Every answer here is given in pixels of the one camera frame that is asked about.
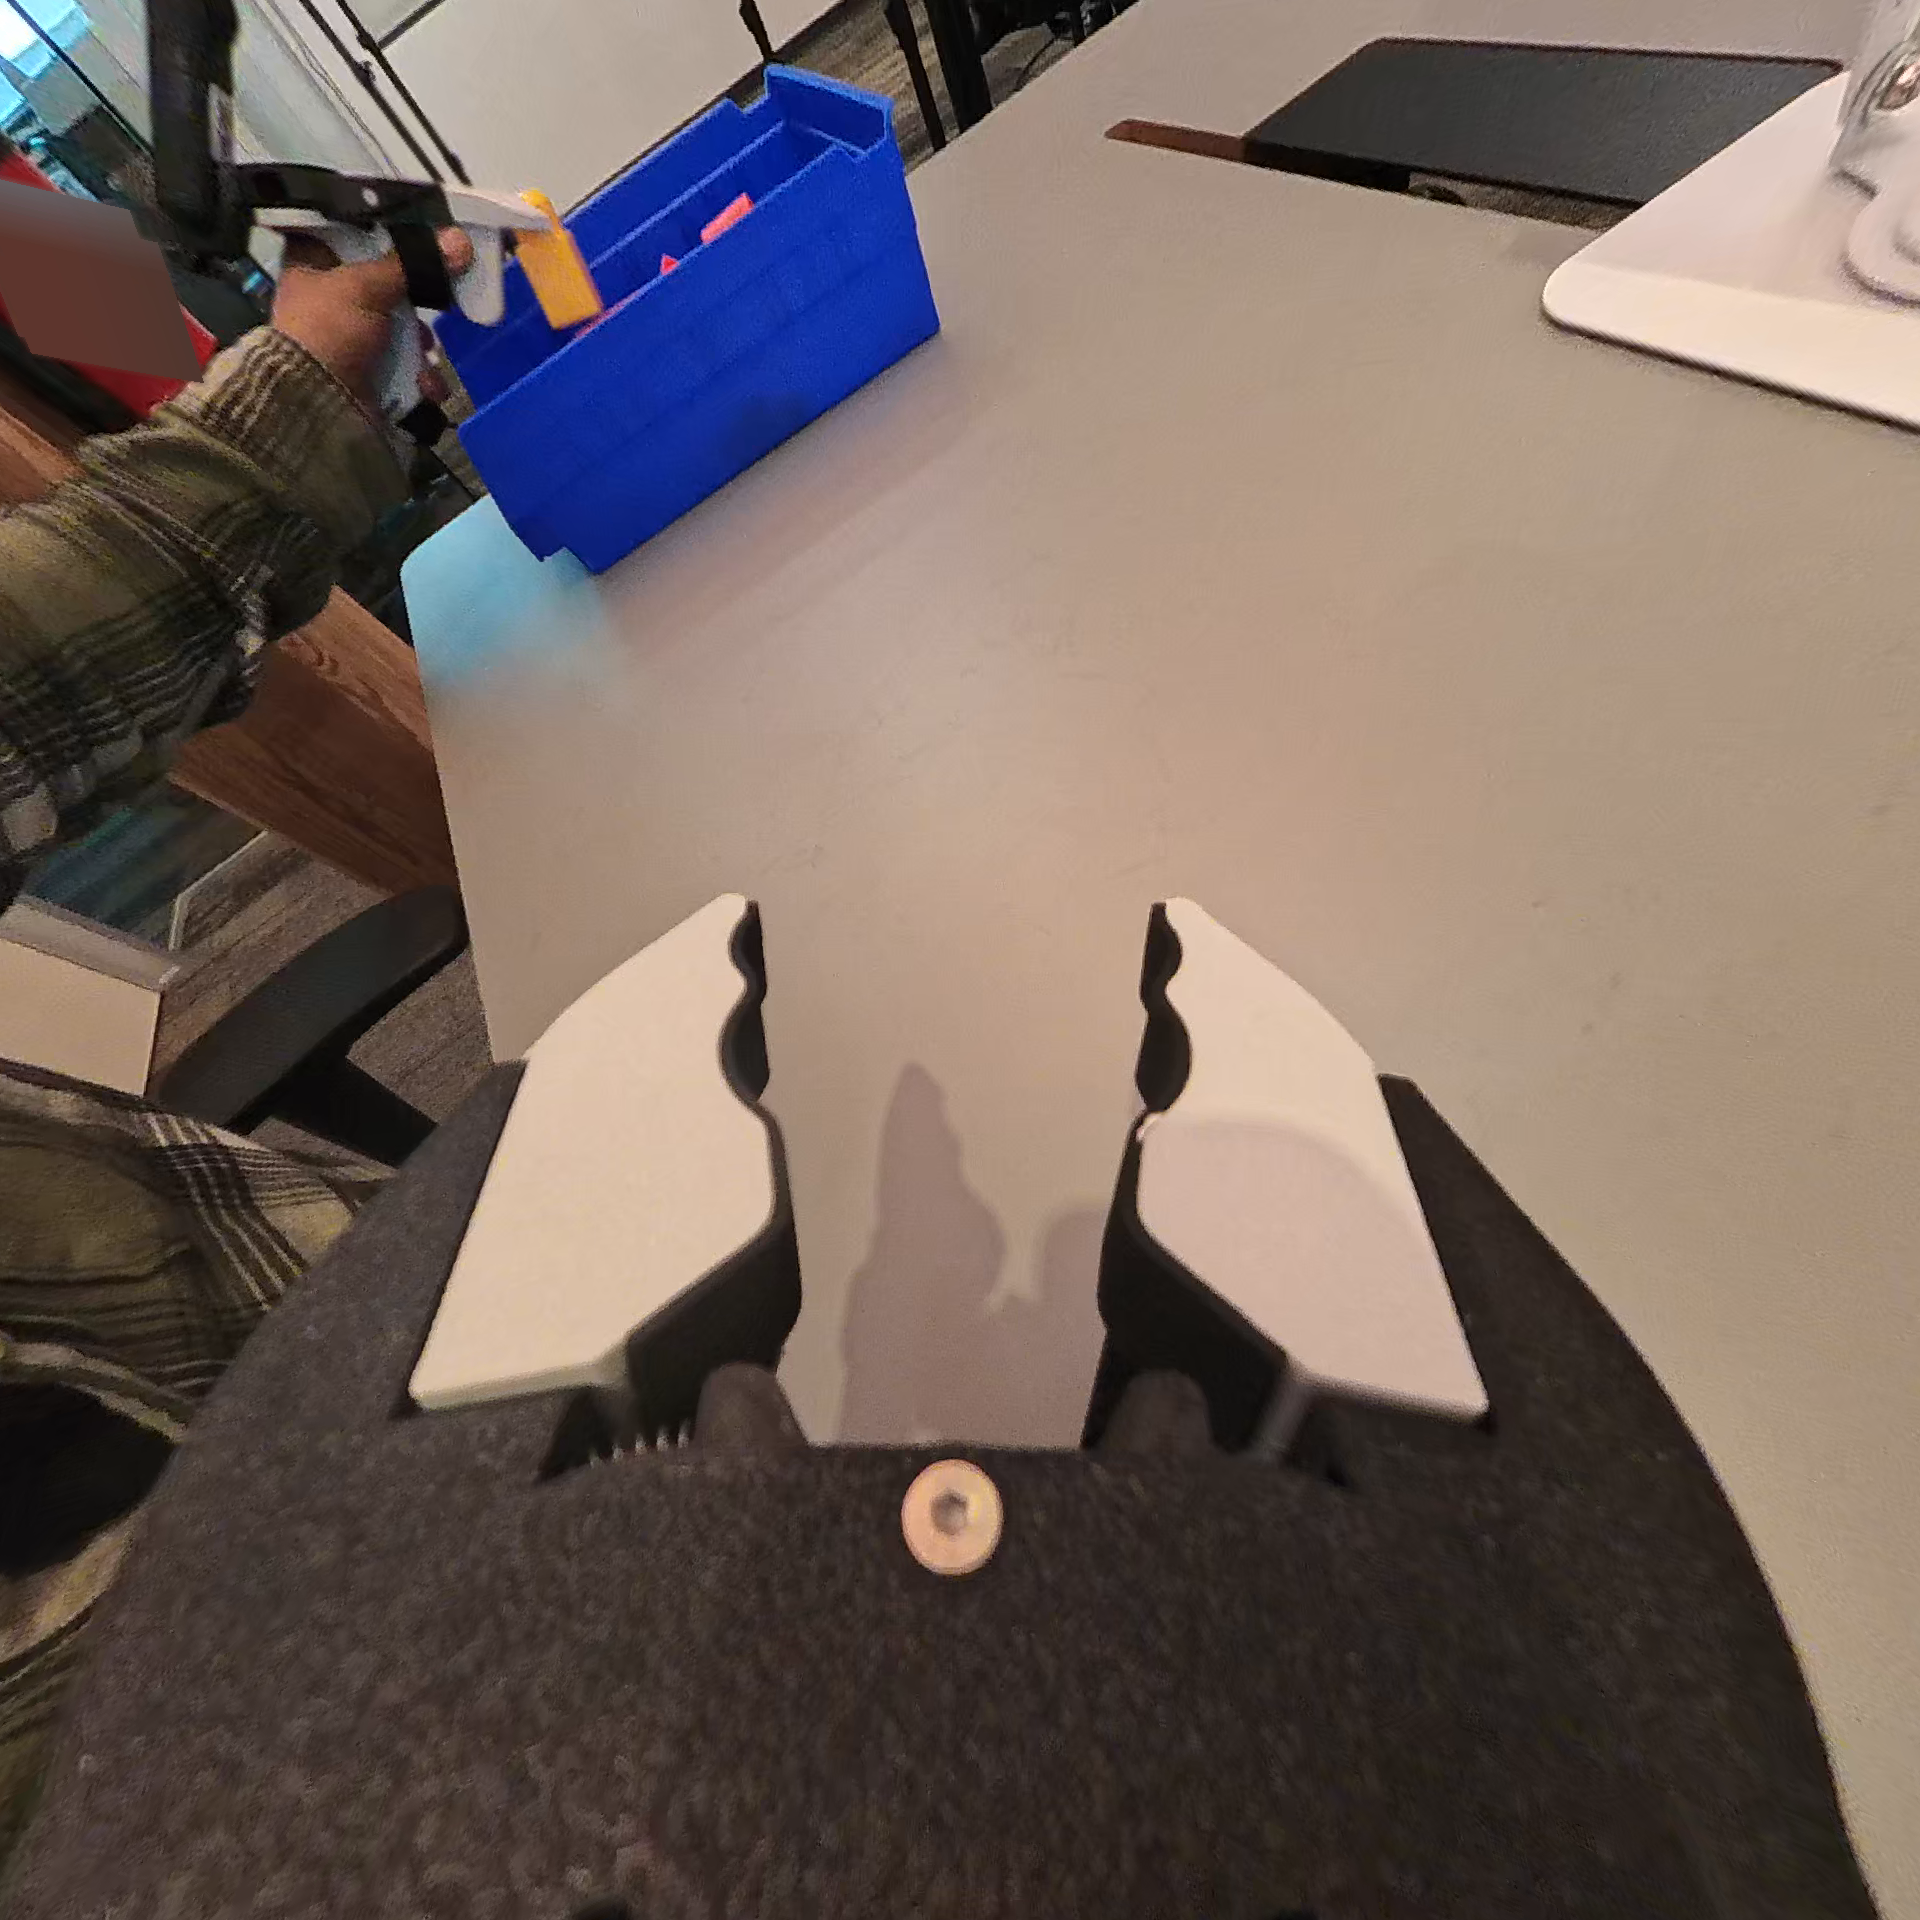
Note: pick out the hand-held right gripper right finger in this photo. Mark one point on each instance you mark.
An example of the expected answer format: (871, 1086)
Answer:
(1291, 1200)

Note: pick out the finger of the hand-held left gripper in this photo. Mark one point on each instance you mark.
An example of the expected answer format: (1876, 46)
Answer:
(487, 277)
(487, 212)

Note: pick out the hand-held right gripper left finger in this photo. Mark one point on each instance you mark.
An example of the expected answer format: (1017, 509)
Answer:
(599, 1184)

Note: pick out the orange toy block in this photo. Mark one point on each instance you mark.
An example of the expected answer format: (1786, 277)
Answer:
(558, 270)

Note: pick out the blue plastic bin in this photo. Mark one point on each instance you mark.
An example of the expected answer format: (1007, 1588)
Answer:
(706, 390)

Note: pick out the person's left hand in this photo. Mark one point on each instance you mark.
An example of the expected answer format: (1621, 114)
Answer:
(331, 307)

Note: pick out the wooden pillar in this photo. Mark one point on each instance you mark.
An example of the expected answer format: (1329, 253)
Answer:
(331, 734)

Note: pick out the black tripod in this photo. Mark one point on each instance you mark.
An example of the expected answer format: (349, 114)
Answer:
(961, 61)

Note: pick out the white box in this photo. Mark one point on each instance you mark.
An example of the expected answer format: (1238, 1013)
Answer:
(77, 1004)

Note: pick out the white document stand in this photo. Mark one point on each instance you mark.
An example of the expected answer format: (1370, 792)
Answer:
(1710, 285)

